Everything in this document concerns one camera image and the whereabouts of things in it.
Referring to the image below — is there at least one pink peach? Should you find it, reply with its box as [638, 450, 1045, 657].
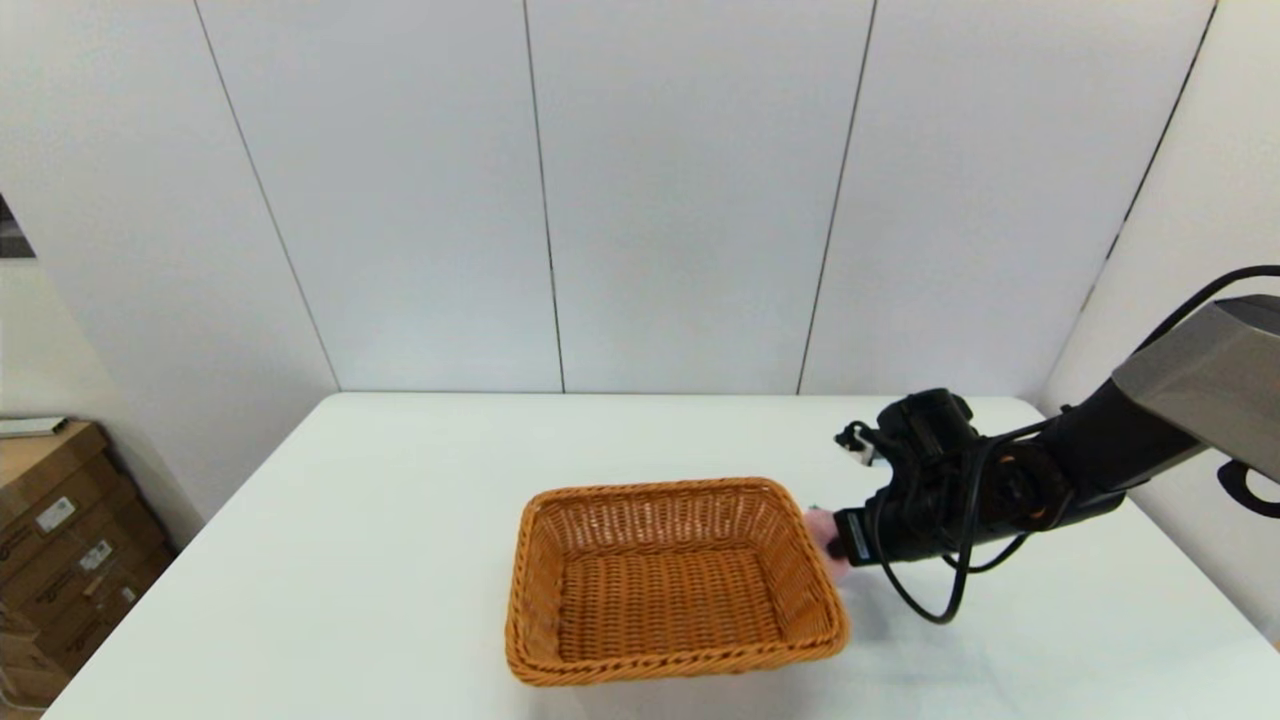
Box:
[805, 507, 851, 583]

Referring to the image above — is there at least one orange woven wicker basket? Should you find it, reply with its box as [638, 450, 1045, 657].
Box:
[505, 477, 852, 687]

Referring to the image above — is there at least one cardboard box with white label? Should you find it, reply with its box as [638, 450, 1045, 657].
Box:
[0, 497, 171, 613]
[0, 422, 141, 556]
[0, 555, 179, 677]

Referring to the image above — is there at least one plain cardboard box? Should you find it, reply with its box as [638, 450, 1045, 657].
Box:
[0, 630, 76, 713]

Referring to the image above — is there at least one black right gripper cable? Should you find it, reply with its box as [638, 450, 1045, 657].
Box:
[835, 420, 1061, 625]

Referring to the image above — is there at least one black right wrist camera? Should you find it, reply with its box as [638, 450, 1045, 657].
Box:
[878, 388, 979, 476]

